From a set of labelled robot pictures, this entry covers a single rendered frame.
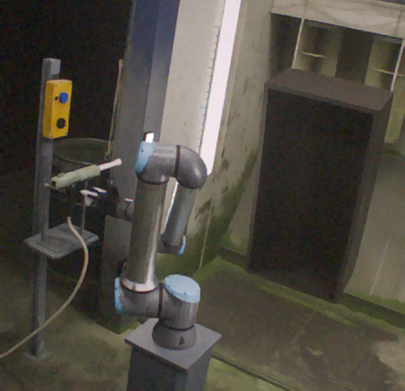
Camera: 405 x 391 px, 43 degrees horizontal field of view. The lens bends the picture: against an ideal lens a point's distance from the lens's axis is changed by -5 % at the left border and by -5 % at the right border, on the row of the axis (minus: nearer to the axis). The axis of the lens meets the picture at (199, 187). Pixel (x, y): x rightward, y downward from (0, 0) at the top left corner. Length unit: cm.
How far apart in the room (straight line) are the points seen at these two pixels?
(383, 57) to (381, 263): 147
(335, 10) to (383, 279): 193
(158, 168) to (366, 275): 248
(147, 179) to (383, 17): 234
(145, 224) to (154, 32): 112
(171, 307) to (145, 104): 110
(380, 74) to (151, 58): 174
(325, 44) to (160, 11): 159
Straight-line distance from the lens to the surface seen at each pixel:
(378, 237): 408
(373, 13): 378
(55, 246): 259
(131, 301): 212
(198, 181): 191
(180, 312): 216
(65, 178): 245
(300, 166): 324
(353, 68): 425
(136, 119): 281
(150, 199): 190
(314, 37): 395
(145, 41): 274
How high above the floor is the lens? 200
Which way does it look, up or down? 20 degrees down
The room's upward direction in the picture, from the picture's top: 9 degrees clockwise
